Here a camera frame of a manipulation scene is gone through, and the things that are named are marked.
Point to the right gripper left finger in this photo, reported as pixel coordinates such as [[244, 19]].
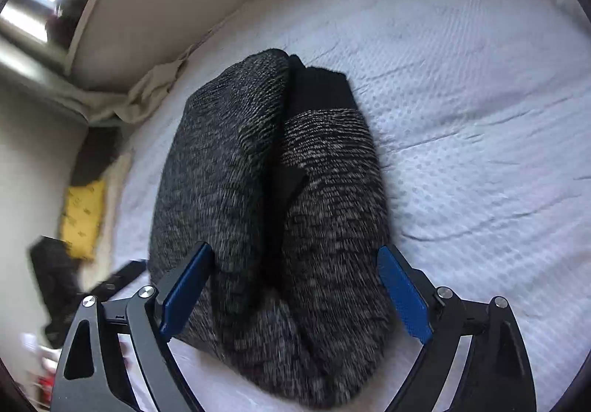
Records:
[[91, 375]]

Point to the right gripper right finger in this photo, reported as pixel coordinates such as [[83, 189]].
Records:
[[496, 376]]

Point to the black grey knit sweater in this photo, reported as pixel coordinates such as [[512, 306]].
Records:
[[274, 166]]

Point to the cream orange patterned blanket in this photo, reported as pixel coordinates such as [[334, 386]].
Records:
[[91, 273]]

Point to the red object on floor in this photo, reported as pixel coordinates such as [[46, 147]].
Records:
[[45, 384]]

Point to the yellow patterned pillow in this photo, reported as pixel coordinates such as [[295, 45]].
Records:
[[81, 219]]

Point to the dark bed headboard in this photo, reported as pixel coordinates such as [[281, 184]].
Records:
[[98, 150]]

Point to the white quilted bed cover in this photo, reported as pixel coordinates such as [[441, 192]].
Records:
[[480, 112]]

